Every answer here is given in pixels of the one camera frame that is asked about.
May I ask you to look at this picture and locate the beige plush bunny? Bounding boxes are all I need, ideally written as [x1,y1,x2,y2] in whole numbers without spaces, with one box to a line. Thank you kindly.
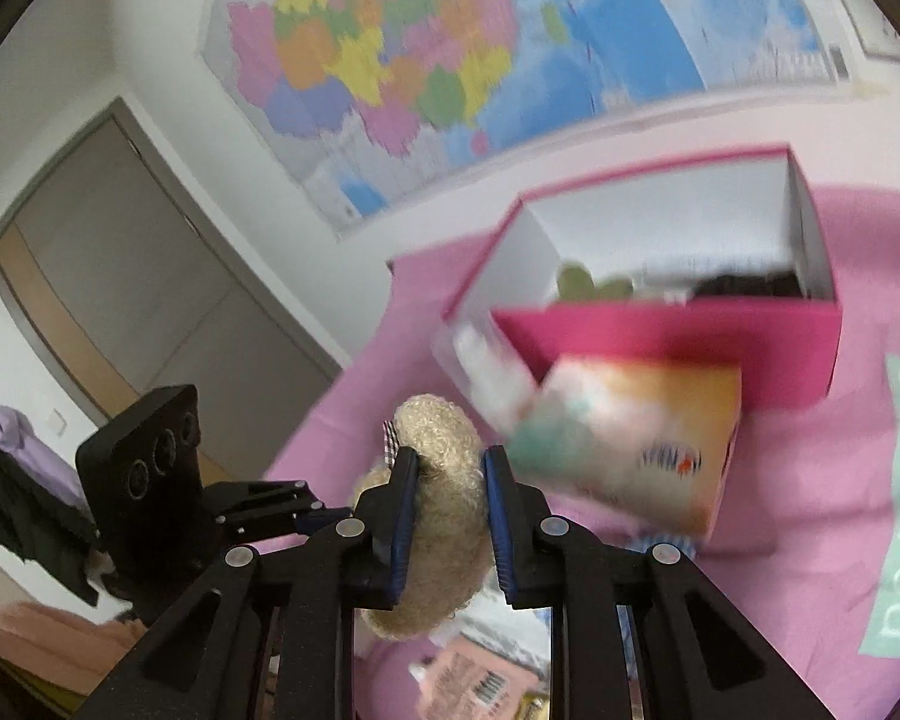
[362,394,493,640]

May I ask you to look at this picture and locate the pink sleeved left forearm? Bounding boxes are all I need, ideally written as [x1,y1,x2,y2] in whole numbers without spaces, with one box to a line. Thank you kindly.
[0,601,148,718]

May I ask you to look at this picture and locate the black hanging clothes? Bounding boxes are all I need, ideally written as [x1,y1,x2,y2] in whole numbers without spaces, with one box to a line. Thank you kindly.
[0,449,100,606]

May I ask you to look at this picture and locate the blue checked fabric bow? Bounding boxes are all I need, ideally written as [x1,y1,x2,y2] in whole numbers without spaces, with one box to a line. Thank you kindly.
[626,532,697,559]

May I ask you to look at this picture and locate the pink flower tablecloth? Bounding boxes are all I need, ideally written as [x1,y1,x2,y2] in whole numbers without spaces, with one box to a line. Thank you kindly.
[269,187,900,718]

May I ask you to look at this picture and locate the grey door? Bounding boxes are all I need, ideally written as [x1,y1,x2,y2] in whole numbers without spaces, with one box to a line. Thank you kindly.
[0,99,340,479]

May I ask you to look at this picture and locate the orange teal tissue box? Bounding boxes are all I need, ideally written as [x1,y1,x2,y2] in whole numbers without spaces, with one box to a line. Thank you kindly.
[505,356,741,539]

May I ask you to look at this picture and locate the pink barcode packet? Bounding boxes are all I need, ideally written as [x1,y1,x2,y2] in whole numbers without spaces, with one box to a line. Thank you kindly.
[416,635,551,720]

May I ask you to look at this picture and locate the pink cardboard box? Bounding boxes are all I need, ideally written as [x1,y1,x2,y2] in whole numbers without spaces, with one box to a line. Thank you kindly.
[443,145,842,410]

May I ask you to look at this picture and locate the colourful wall map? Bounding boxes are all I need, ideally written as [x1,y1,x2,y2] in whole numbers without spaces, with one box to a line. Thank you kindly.
[201,0,847,232]

